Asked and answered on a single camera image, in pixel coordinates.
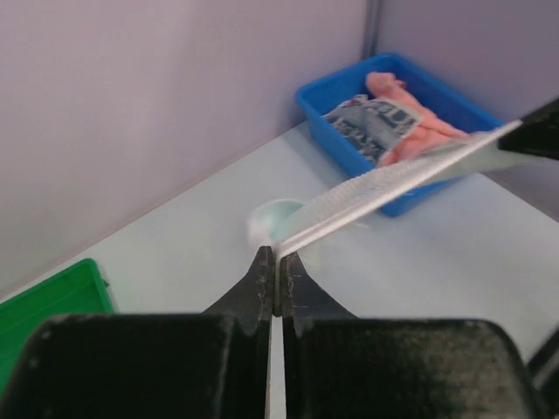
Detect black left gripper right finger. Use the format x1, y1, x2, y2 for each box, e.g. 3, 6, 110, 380
279, 254, 549, 418

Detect white terry towel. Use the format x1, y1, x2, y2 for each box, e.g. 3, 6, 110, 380
247, 132, 537, 258

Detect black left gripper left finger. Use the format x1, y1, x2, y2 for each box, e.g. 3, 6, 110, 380
1, 247, 272, 418

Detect green plastic tray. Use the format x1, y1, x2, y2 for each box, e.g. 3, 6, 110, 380
0, 258, 114, 388

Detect blue plastic bin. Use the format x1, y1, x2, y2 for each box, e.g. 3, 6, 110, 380
294, 52, 503, 218

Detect pink towel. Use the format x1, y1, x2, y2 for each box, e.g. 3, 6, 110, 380
365, 72, 467, 167

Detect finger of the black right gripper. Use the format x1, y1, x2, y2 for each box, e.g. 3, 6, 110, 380
498, 98, 559, 161

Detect blue white patterned towel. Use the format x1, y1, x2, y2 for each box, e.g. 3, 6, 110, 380
323, 94, 421, 165

